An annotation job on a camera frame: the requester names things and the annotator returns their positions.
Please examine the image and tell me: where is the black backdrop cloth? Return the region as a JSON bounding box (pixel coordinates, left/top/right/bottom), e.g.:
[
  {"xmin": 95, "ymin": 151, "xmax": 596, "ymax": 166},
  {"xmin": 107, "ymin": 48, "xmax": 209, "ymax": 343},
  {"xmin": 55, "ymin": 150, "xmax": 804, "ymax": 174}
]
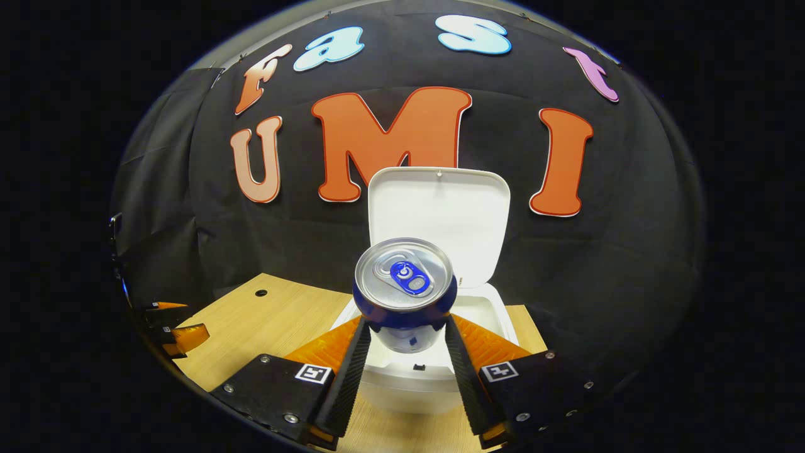
[{"xmin": 110, "ymin": 0, "xmax": 705, "ymax": 403}]

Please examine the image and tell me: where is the wooden desktop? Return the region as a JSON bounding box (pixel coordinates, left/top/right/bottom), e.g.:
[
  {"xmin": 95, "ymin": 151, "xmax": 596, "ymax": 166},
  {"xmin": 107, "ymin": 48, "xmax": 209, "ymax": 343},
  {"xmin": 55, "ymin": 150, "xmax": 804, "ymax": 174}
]
[{"xmin": 173, "ymin": 272, "xmax": 549, "ymax": 453}]

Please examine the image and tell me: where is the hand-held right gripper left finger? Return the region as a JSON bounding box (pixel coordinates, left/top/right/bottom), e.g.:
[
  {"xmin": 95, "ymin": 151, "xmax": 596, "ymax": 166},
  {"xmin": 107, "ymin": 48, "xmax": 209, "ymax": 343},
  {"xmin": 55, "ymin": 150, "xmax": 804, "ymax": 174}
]
[{"xmin": 210, "ymin": 315, "xmax": 373, "ymax": 451}]

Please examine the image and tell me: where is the blue pop can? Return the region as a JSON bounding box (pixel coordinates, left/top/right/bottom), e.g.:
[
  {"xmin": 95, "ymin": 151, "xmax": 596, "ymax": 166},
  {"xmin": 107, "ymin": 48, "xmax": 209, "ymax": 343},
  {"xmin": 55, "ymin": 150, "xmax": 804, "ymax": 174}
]
[{"xmin": 352, "ymin": 237, "xmax": 458, "ymax": 354}]

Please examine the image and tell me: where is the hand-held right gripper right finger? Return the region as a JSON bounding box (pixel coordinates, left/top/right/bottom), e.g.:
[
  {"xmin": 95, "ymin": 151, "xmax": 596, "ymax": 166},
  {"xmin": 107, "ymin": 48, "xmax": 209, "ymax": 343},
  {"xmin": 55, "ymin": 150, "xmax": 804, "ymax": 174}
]
[{"xmin": 443, "ymin": 313, "xmax": 596, "ymax": 450}]

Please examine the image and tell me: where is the white desktop garbage bin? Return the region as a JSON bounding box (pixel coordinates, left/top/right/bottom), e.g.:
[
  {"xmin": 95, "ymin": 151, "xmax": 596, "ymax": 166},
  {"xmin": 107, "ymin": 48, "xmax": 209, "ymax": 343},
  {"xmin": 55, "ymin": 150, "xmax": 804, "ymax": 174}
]
[{"xmin": 330, "ymin": 166, "xmax": 520, "ymax": 415}]

